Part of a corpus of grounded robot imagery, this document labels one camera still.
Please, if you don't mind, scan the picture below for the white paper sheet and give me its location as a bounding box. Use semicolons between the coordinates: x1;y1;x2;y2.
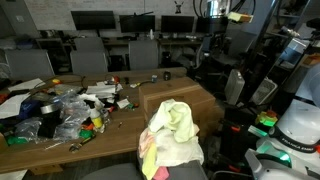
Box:
0;92;32;120
7;77;47;93

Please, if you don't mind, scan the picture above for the white tower heater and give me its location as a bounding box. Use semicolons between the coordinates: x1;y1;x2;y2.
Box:
223;68;246;106

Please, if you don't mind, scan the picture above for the wall whiteboard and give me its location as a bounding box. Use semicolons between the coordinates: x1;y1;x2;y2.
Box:
23;0;201;32

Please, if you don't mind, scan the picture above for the peach shirt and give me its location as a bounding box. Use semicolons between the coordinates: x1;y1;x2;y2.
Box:
138;123;201;159

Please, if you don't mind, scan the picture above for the white grille heater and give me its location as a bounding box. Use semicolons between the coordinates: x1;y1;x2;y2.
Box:
250;76;279;106

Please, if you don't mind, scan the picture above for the orange plastic item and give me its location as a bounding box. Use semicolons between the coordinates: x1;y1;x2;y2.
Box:
81;122;95;131

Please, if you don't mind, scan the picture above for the small white card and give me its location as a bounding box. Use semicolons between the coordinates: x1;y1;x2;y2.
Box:
116;98;131;110

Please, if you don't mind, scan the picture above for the large brown cardboard box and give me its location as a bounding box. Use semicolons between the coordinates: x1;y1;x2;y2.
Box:
138;76;223;138

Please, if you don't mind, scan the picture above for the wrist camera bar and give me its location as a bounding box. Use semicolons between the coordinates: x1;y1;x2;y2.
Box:
227;11;254;24

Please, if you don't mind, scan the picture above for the white terry towel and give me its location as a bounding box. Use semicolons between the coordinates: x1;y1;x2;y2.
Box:
153;128;205;167

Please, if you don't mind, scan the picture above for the green plastic item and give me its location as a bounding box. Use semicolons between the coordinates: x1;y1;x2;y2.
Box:
78;128;95;140

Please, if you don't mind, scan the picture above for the bright yellow microfibre cloth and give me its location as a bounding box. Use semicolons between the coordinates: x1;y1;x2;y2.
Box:
141;142;160;180

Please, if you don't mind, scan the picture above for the silver wrist cable connector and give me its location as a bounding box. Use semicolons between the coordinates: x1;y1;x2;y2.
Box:
280;26;300;38

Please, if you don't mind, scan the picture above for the white bottle yellow label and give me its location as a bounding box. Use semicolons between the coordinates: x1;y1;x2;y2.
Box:
88;105;105;134

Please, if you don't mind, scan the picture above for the large black monitor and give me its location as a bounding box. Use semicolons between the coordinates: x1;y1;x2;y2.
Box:
70;10;117;32

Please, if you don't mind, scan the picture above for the black camera on stand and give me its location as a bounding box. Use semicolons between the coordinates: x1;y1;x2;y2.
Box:
305;17;320;44

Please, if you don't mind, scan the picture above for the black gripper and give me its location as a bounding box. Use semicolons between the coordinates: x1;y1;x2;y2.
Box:
205;16;231;48

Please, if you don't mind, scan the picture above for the silver tape roll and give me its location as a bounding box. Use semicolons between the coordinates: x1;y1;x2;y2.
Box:
39;102;61;115

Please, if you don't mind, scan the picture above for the white paper stack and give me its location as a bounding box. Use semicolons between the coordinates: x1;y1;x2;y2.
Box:
85;81;123;100

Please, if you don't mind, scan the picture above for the clear plastic bag pile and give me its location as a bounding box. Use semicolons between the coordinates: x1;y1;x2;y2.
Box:
14;91;92;143

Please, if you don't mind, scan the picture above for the blue bag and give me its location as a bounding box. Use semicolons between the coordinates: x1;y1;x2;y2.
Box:
17;99;43;121

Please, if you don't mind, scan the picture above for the emergency stop button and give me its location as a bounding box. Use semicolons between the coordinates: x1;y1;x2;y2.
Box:
254;110;279;128

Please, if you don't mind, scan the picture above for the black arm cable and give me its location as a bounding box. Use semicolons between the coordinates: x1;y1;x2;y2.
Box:
192;0;205;18

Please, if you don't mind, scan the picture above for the metal shelf rack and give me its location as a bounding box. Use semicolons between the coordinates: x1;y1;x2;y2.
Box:
263;0;320;69

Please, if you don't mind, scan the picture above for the green plastic bag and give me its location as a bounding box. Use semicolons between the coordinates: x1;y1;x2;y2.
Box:
5;134;30;146

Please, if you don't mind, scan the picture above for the pale green towel cloth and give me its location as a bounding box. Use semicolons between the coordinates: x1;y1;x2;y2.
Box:
148;98;196;144

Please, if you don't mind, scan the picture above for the adjustable wrench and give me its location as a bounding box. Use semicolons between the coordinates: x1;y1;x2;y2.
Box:
68;133;97;154

